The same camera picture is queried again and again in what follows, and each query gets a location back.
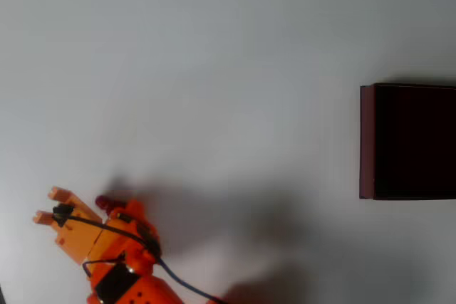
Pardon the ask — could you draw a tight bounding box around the black camera cable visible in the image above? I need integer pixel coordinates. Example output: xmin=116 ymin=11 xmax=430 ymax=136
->
xmin=66 ymin=213 xmax=161 ymax=258

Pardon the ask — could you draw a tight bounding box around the pale orange camera mount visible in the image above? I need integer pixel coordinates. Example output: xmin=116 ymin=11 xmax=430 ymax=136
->
xmin=32 ymin=185 xmax=106 ymax=266

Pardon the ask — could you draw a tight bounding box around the thin dark wire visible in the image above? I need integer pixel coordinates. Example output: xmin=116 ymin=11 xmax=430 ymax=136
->
xmin=82 ymin=254 xmax=126 ymax=276

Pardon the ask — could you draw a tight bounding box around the blue cable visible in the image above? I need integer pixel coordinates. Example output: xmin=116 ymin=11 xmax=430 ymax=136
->
xmin=158 ymin=258 xmax=229 ymax=303

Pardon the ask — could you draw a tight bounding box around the dark red box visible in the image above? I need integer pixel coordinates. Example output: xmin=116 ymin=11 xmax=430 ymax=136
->
xmin=358 ymin=82 xmax=456 ymax=201

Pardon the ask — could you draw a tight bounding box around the small black camera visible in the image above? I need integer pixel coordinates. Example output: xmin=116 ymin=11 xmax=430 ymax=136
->
xmin=52 ymin=203 xmax=75 ymax=227

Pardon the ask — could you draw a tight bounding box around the small red plastic object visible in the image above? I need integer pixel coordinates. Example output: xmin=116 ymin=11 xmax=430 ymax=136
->
xmin=95 ymin=194 xmax=126 ymax=211

